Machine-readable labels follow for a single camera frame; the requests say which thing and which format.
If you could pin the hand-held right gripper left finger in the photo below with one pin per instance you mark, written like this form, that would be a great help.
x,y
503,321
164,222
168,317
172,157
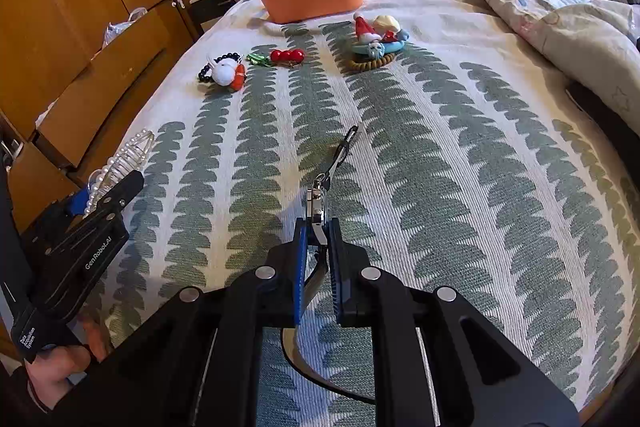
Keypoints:
x,y
299,267

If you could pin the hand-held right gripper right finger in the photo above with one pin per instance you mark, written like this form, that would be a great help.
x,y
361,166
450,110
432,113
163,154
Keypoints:
x,y
335,267

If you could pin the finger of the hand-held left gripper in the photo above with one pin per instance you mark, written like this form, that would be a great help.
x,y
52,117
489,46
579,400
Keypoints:
x,y
122,189
76,204

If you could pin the clear pearl hair claw clip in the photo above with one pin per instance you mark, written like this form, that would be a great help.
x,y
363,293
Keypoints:
x,y
125,154

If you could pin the white bunny plush hair clip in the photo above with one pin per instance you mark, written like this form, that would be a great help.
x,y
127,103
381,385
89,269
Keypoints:
x,y
225,72

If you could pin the red santa hat hair clip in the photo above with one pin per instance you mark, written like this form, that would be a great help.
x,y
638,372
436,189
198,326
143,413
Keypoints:
x,y
362,27

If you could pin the person's left forearm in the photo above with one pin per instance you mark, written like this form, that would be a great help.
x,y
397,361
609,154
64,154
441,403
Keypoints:
x,y
20,402

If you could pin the person's left hand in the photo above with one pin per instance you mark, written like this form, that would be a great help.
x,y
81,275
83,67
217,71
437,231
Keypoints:
x,y
55,372

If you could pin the wooden chest of drawers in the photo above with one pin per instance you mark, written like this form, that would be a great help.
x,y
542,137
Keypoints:
x,y
110,97

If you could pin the crumpled white plastic bag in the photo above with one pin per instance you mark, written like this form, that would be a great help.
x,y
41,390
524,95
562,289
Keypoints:
x,y
120,29

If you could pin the black white nightstand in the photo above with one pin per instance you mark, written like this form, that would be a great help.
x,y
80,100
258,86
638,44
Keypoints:
x,y
210,7

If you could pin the green red cherry hair clip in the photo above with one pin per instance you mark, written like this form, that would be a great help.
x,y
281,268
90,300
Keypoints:
x,y
285,56

